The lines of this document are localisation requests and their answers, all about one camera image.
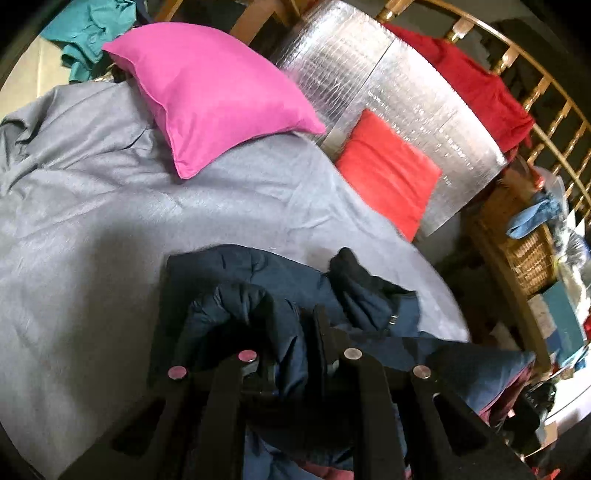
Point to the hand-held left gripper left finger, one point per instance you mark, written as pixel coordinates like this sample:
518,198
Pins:
231,387

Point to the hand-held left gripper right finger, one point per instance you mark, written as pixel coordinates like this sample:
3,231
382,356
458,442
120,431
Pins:
324,341

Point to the navy blue padded jacket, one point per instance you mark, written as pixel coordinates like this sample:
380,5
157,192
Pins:
277,281

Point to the red pillow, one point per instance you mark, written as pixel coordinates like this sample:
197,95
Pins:
388,170

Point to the black shoe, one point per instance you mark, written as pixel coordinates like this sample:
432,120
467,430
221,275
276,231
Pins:
531,408

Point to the wicker basket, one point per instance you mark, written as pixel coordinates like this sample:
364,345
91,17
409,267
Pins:
521,244

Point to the grey bed blanket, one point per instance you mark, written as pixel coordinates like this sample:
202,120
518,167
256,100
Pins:
101,194

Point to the teal box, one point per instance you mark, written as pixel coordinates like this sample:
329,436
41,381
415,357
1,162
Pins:
565,318

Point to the light blue cloth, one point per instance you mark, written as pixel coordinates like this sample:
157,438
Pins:
535,214

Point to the silver foil mat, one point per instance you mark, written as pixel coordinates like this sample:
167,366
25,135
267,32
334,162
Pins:
415,101

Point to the grey plastic bag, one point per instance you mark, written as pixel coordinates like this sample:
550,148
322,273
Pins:
575,249

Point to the pink pillow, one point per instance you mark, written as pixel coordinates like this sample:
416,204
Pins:
207,92

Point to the red cloth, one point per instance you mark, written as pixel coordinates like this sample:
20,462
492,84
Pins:
480,87

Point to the wooden railed headboard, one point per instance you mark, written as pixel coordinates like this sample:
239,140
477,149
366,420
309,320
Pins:
545,92

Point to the teal cloth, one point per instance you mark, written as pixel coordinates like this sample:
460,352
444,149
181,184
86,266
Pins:
85,32

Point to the wooden chair frame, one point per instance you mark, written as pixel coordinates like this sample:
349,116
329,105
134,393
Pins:
258,16

